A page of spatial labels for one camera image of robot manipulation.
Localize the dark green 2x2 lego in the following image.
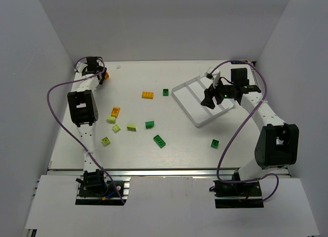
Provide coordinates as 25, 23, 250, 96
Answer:
211, 139, 219, 149

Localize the dark green 2x4 lego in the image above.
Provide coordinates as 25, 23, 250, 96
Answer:
153, 135, 166, 148

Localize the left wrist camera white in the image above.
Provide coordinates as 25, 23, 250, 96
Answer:
74, 62, 88, 76

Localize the dark green sloped lego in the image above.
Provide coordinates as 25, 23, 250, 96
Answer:
145, 120, 155, 129

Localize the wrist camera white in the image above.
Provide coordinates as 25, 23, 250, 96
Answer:
74, 62, 88, 76
204, 67, 221, 88

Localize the orange round lego piece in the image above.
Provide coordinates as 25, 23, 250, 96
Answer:
104, 72, 110, 80

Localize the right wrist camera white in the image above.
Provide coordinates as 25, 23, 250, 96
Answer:
204, 67, 221, 88

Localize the light green 2x2 lego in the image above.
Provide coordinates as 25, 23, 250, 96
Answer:
112, 124, 121, 133

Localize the orange 2x4 lego brick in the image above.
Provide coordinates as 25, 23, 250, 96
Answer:
141, 91, 154, 99

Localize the light green wedge lego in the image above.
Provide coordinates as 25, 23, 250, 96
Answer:
127, 123, 136, 132

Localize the right blue corner label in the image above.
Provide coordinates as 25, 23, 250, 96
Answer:
230, 60, 248, 64

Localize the dark green square lego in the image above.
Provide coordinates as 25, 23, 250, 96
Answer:
162, 89, 169, 96

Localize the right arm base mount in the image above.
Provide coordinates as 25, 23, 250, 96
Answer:
209, 180, 264, 209

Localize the light green sloped lego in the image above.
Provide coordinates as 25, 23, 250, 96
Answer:
107, 116, 116, 124

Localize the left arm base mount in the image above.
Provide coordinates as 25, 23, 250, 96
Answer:
75, 169, 128, 206

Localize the light green square lego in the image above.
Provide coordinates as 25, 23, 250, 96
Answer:
101, 137, 111, 146

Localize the aluminium front rail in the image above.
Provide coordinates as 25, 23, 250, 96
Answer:
47, 167, 290, 178

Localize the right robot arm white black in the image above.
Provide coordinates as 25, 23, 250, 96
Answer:
201, 68, 299, 199

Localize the white three-compartment tray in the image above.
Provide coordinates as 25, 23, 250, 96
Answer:
171, 76, 235, 127

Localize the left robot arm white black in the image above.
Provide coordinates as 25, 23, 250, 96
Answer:
67, 56, 108, 197

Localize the orange small lego brick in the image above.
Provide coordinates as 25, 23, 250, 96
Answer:
111, 106, 120, 118

